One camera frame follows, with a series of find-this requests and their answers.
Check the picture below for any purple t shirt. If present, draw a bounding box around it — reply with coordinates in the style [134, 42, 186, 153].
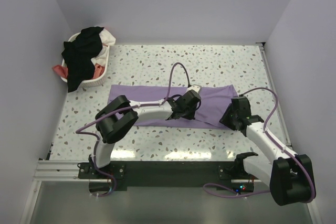
[108, 85, 237, 129]

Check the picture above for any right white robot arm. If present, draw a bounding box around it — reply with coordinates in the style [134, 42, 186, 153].
[220, 95, 316, 206]

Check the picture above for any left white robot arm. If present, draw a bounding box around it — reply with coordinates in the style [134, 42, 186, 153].
[90, 85, 201, 178]

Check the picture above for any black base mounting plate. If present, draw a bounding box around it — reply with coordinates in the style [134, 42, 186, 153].
[78, 159, 265, 192]

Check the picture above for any white laundry basket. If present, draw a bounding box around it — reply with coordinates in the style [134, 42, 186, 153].
[60, 31, 116, 88]

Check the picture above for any coral orange t shirt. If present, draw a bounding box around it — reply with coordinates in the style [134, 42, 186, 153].
[52, 64, 105, 80]

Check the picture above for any white t shirt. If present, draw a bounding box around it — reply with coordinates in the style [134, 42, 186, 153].
[91, 28, 116, 67]

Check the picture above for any black t shirt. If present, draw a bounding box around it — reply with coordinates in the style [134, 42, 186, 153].
[61, 27, 103, 93]

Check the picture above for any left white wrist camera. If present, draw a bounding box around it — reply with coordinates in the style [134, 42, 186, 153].
[187, 84, 202, 94]

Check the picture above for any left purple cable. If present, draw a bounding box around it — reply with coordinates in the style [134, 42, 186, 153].
[75, 62, 194, 198]

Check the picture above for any aluminium frame rail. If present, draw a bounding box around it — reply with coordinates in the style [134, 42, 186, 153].
[19, 158, 82, 224]

